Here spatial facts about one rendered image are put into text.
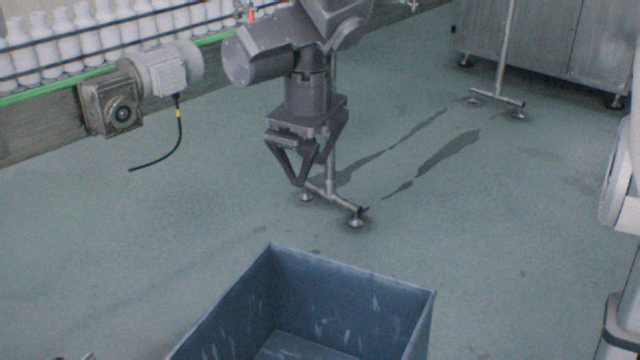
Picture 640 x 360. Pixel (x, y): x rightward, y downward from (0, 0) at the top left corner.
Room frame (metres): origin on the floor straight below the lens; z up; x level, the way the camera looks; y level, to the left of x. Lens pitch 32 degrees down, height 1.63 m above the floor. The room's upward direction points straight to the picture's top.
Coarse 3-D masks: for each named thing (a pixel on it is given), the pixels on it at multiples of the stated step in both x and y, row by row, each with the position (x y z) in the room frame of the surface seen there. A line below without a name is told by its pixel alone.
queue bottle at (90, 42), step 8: (80, 8) 1.61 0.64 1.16; (88, 8) 1.63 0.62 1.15; (80, 16) 1.61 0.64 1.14; (88, 16) 1.62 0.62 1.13; (80, 24) 1.60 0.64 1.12; (88, 24) 1.60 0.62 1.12; (96, 24) 1.62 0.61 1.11; (88, 32) 1.60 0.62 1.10; (96, 32) 1.62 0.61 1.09; (80, 40) 1.60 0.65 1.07; (88, 40) 1.60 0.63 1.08; (96, 40) 1.61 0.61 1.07; (88, 48) 1.60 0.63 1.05; (96, 48) 1.61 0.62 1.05; (96, 56) 1.61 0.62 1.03; (88, 64) 1.60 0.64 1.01; (96, 64) 1.60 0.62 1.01
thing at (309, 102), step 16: (288, 80) 0.67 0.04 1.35; (304, 80) 0.66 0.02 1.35; (320, 80) 0.66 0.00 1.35; (288, 96) 0.67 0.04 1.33; (304, 96) 0.66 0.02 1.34; (320, 96) 0.66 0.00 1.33; (336, 96) 0.71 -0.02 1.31; (272, 112) 0.67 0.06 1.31; (288, 112) 0.67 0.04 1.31; (304, 112) 0.66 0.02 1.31; (320, 112) 0.66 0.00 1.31; (272, 128) 0.65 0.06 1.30; (304, 128) 0.63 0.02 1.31
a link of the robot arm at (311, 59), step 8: (304, 48) 0.66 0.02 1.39; (312, 48) 0.66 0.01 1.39; (296, 56) 0.66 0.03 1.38; (304, 56) 0.66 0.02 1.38; (312, 56) 0.66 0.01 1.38; (320, 56) 0.66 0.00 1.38; (328, 56) 0.67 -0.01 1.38; (296, 64) 0.66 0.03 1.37; (304, 64) 0.66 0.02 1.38; (312, 64) 0.66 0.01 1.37; (320, 64) 0.66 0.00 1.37; (328, 64) 0.67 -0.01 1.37; (304, 72) 0.66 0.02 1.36
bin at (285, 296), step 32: (256, 256) 0.84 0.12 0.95; (288, 256) 0.86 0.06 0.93; (320, 256) 0.84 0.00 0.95; (256, 288) 0.83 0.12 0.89; (288, 288) 0.86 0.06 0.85; (320, 288) 0.84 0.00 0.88; (352, 288) 0.81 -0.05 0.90; (384, 288) 0.79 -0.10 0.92; (416, 288) 0.76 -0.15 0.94; (224, 320) 0.73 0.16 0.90; (256, 320) 0.82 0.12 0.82; (288, 320) 0.87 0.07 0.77; (320, 320) 0.84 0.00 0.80; (352, 320) 0.81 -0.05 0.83; (384, 320) 0.78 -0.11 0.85; (416, 320) 0.76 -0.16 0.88; (192, 352) 0.66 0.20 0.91; (224, 352) 0.73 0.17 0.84; (256, 352) 0.81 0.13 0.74; (288, 352) 0.82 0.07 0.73; (320, 352) 0.82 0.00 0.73; (352, 352) 0.81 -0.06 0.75; (384, 352) 0.78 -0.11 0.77; (416, 352) 0.68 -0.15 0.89
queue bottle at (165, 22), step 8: (152, 0) 1.79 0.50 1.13; (160, 0) 1.78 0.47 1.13; (168, 0) 1.80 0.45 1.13; (160, 8) 1.77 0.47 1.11; (160, 16) 1.77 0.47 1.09; (168, 16) 1.78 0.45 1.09; (160, 24) 1.77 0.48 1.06; (168, 24) 1.78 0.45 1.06; (160, 32) 1.77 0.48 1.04; (160, 40) 1.77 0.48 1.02; (168, 40) 1.78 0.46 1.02
